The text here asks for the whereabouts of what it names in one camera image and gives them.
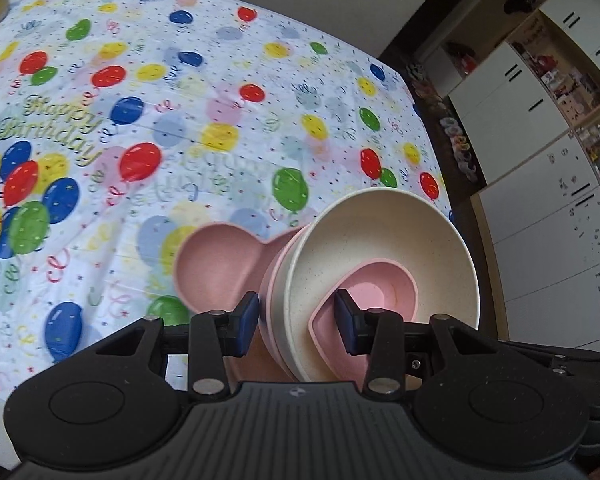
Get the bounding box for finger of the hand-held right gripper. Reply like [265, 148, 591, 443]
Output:
[500, 340, 600, 376]

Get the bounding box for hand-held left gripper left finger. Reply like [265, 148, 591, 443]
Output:
[96, 291, 261, 402]

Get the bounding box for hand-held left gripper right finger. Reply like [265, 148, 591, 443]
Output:
[333, 290, 501, 402]

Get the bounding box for pink round bowl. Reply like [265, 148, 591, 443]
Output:
[256, 227, 313, 380]

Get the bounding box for pink heart-shaped bowl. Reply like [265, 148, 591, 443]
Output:
[307, 258, 421, 382]

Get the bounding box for pink bear-shaped plate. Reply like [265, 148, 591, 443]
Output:
[174, 224, 306, 386]

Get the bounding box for cream round bowl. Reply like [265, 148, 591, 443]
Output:
[280, 189, 481, 383]

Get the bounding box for row of shoes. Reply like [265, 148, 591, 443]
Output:
[407, 62, 481, 183]

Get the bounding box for balloon print tablecloth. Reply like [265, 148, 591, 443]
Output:
[0, 0, 453, 396]

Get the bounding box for red shoes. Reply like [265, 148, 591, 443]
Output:
[447, 42, 478, 73]

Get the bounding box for dark brown door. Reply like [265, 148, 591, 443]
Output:
[380, 0, 481, 61]

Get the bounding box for white wall cabinet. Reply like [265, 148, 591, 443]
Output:
[420, 0, 600, 356]

